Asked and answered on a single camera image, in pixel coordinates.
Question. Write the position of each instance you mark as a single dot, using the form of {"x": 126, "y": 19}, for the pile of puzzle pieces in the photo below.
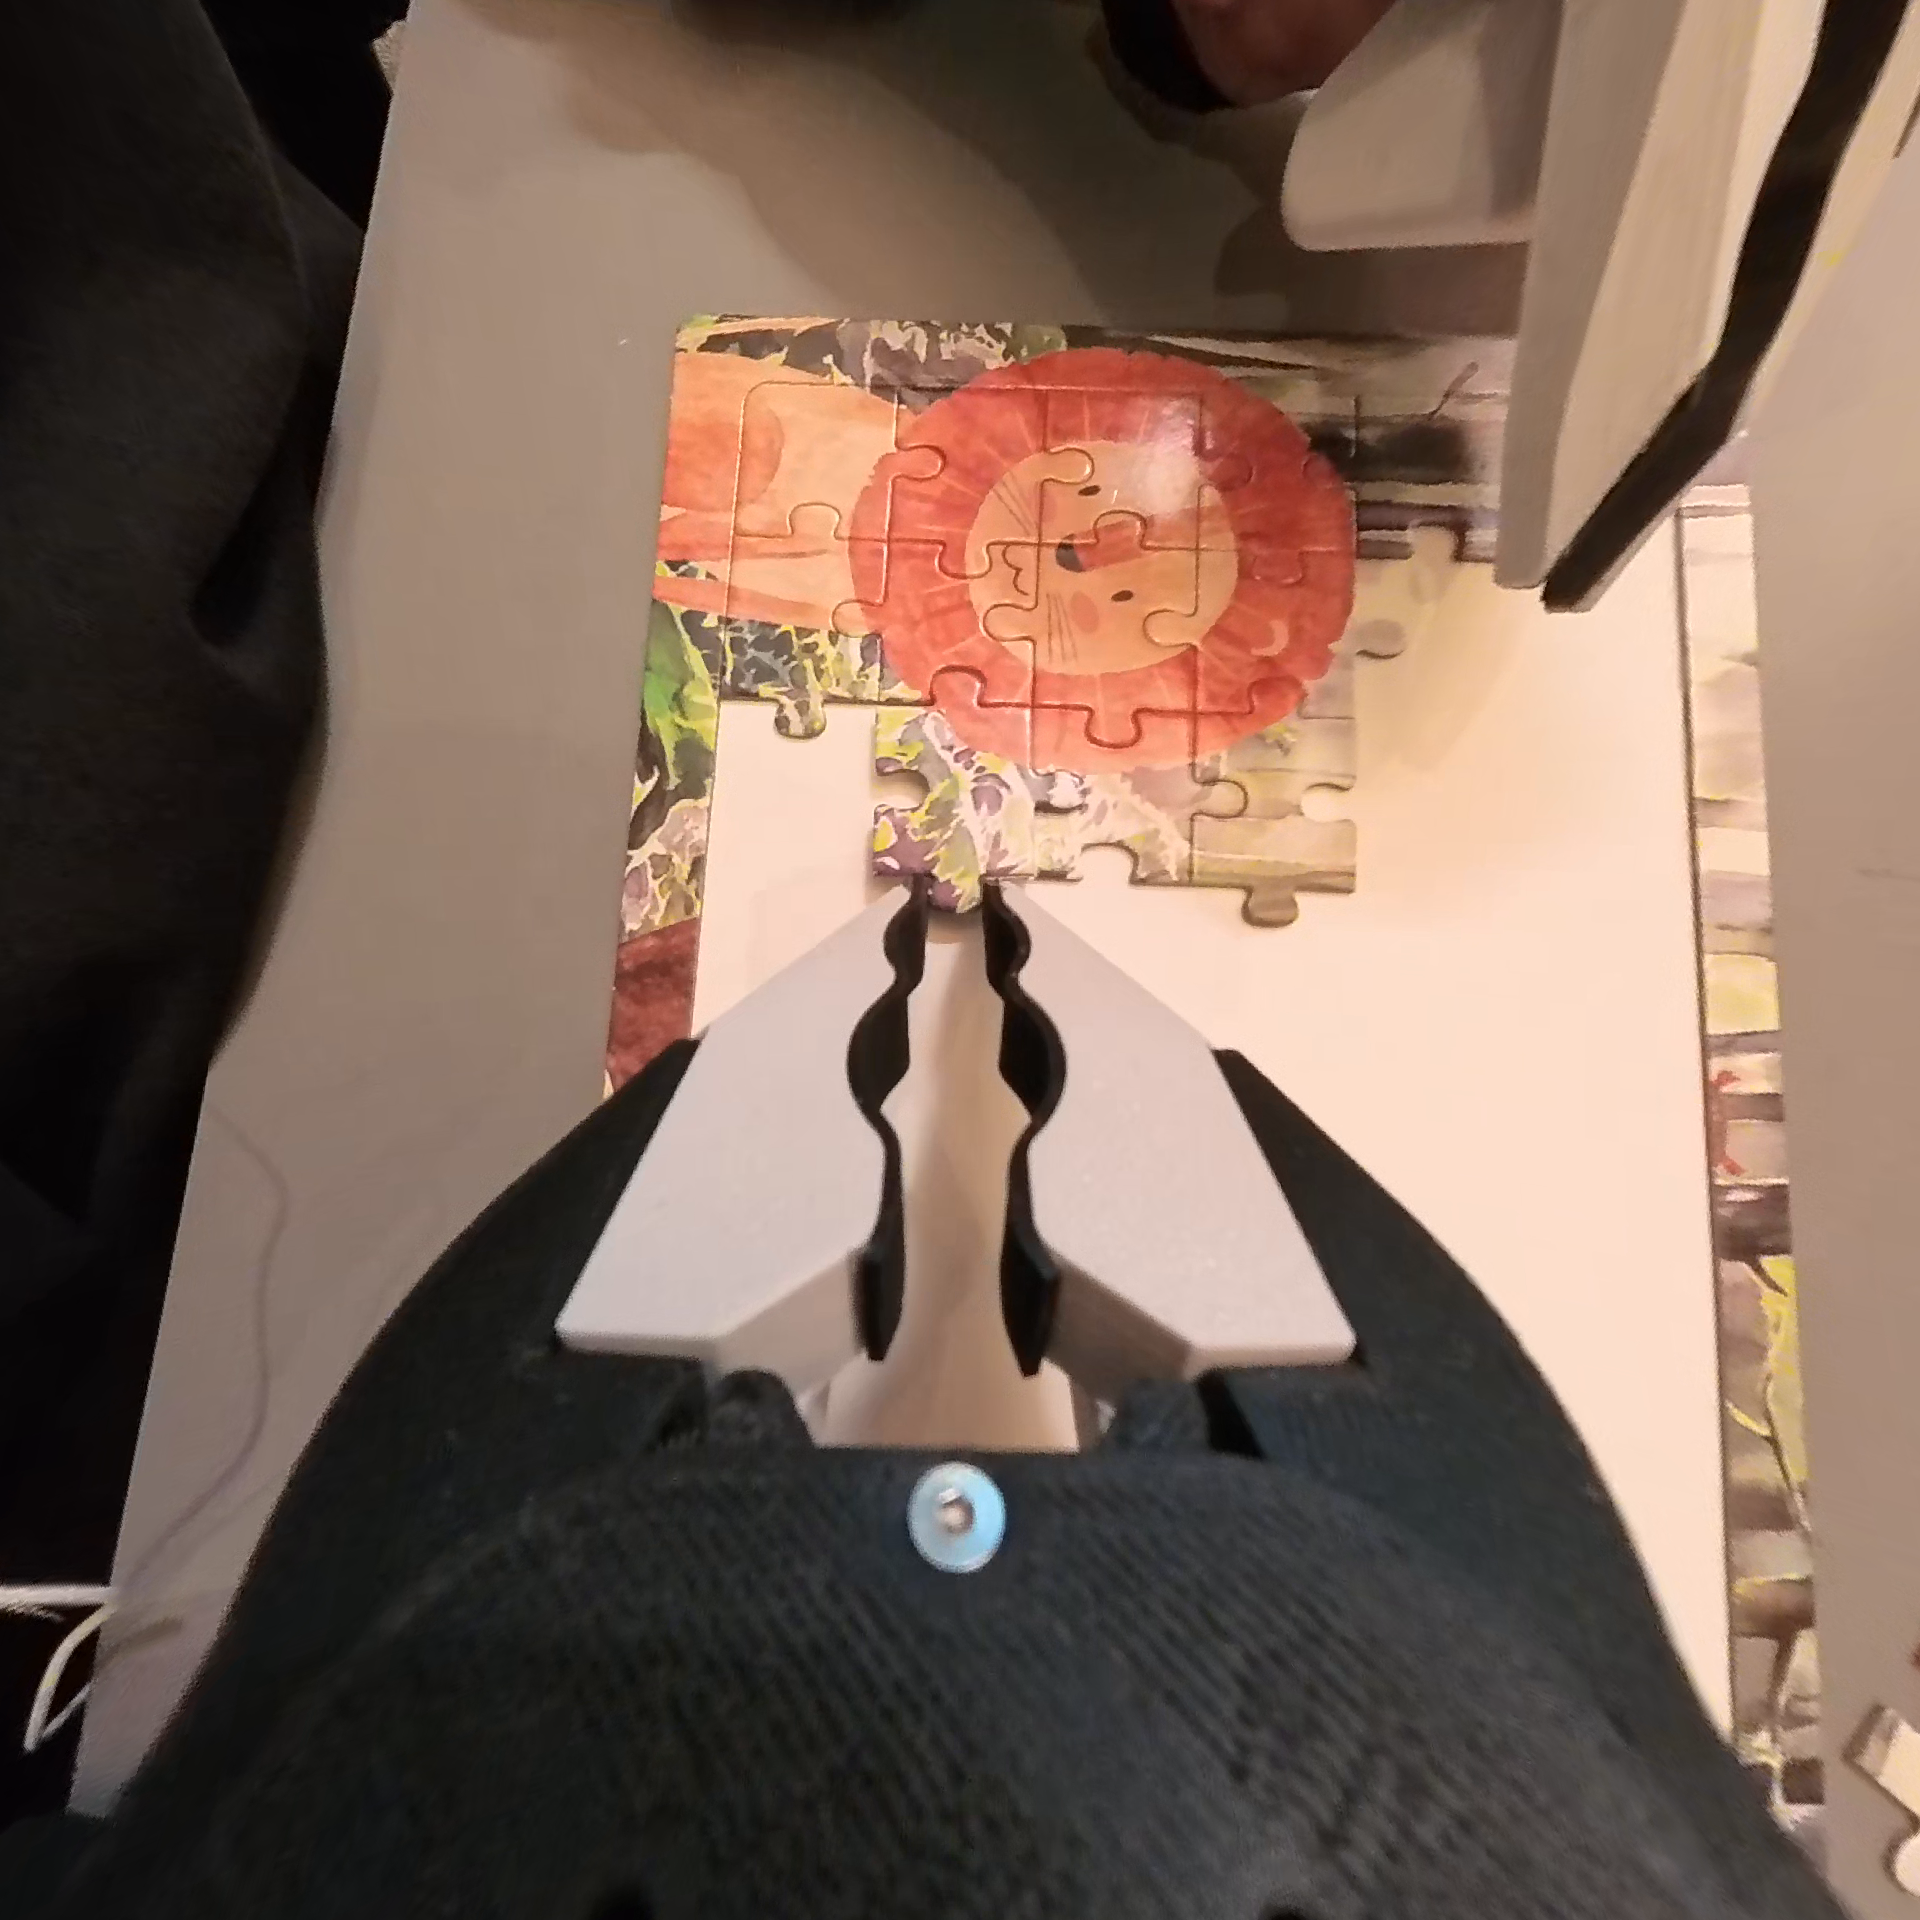
{"x": 1888, "y": 1770}

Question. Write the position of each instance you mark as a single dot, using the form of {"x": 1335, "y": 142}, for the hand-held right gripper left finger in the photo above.
{"x": 721, "y": 1200}

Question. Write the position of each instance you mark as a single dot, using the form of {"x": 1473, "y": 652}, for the lion jigsaw puzzle board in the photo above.
{"x": 1500, "y": 1050}

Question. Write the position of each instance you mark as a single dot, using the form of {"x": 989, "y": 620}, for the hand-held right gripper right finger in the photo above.
{"x": 1186, "y": 1200}

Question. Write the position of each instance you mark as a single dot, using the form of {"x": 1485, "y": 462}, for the person's black clothing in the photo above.
{"x": 152, "y": 748}

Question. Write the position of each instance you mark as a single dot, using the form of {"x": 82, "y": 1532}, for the green leafy puzzle piece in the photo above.
{"x": 961, "y": 809}

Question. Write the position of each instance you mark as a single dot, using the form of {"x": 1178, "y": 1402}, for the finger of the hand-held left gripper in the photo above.
{"x": 1634, "y": 300}
{"x": 1869, "y": 227}

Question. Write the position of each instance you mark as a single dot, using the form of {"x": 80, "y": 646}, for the person's left hand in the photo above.
{"x": 1247, "y": 42}

